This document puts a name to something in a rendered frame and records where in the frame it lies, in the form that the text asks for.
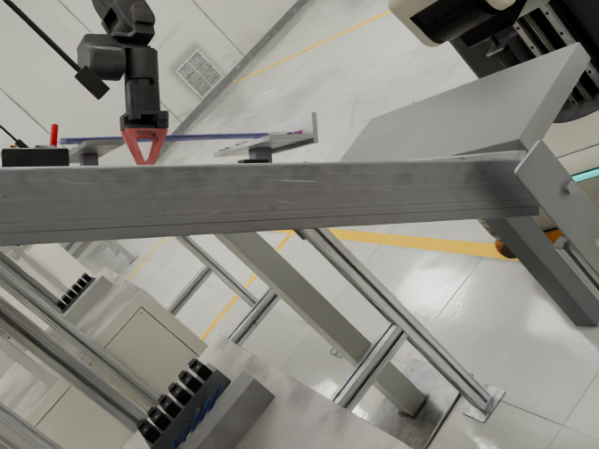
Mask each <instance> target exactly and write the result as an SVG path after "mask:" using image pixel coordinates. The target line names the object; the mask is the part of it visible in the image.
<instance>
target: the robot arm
mask: <svg viewBox="0 0 599 449"><path fill-rule="evenodd" d="M92 4H93V7H94V9H95V11H96V12H97V14H98V15H99V17H100V19H101V20H102V22H101V25H102V26H103V29H104V30H105V32H106V33H107V34H85V35H84V36H83V38H82V40H81V41H80V43H79V45H78V47H77V52H78V66H79V67H80V68H81V69H82V68H83V67H84V66H85V65H86V66H87V67H88V68H89V69H90V70H92V71H93V72H94V73H95V74H96V75H97V76H98V77H99V78H100V79H101V80H107V81H120V80H121V79H122V77H123V74H124V80H125V103H126V113H125V114H123V115H122V116H120V117H119V124H120V131H121V135H122V137H123V139H124V140H125V142H126V144H127V147H128V148H129V150H130V152H131V154H132V156H133V158H134V160H135V163H136V165H155V163H156V160H157V158H158V156H159V153H160V149H161V147H162V144H163V143H164V140H165V138H166V135H167V133H168V127H169V126H168V120H169V116H168V110H160V83H159V81H158V80H159V64H158V51H157V50H155V48H151V46H150V45H148V44H149V43H150V42H151V40H152V38H153V37H154V35H155V30H154V25H155V16H154V13H153V11H152V9H151V8H150V6H149V5H148V4H147V2H146V1H145V0H92ZM136 139H152V147H151V150H150V154H149V157H148V159H147V163H146V164H145V161H144V157H143V155H142V153H141V150H140V148H139V145H138V142H137V140H136Z"/></svg>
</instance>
